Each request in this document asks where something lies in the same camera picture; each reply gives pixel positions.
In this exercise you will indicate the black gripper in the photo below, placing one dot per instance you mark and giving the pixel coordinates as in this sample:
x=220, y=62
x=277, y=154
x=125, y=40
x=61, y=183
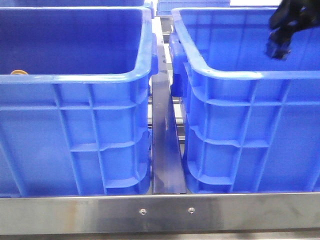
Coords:
x=293, y=16

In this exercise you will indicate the yellow push button sideways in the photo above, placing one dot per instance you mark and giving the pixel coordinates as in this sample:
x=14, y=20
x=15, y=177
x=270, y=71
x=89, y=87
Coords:
x=19, y=72

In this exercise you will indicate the red push button front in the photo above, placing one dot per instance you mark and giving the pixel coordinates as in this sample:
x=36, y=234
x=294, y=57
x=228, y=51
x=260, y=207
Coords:
x=278, y=45

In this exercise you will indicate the blue plastic target crate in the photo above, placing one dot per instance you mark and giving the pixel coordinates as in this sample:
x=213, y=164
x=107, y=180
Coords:
x=252, y=123

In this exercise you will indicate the small blue background crate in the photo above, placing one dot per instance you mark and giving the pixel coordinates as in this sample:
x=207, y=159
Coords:
x=164, y=7

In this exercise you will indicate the blue plastic source crate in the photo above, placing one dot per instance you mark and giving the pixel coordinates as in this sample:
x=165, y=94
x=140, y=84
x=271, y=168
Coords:
x=77, y=123

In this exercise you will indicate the blue crate behind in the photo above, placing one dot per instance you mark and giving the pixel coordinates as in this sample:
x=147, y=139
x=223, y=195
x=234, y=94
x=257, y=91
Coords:
x=77, y=3

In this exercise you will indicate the stainless steel front rail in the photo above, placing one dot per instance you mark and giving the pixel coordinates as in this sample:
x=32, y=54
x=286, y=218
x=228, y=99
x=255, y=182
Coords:
x=160, y=213

